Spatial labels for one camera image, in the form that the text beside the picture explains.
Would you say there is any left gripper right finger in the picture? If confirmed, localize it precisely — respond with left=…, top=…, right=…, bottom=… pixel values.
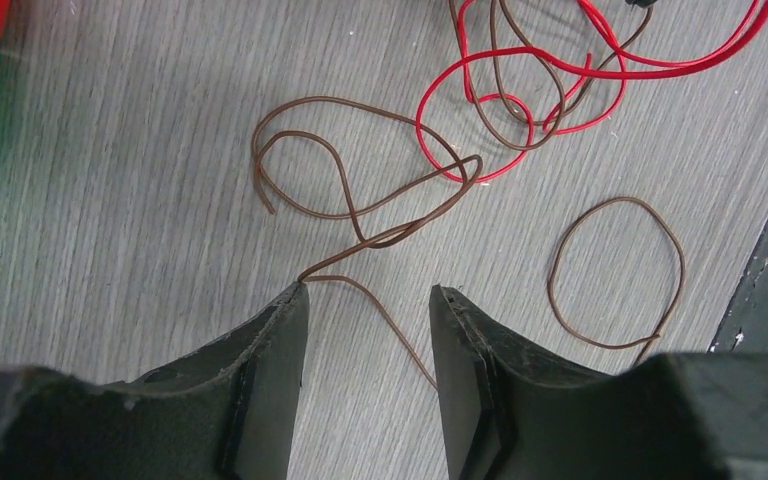
left=429, top=286, right=768, bottom=479

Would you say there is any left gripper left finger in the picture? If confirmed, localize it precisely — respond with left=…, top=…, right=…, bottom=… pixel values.
left=0, top=283, right=309, bottom=479

